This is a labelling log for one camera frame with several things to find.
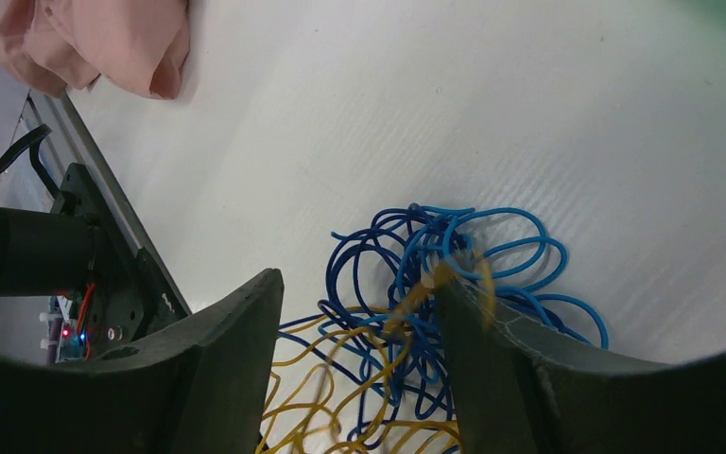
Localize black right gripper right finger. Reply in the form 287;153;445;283
437;282;726;453

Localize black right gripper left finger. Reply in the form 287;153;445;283
0;269;285;453

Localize yellow cable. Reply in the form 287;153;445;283
254;250;497;454

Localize blue cables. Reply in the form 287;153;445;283
278;202;610;454

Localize pink cloth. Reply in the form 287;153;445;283
0;0;190;100

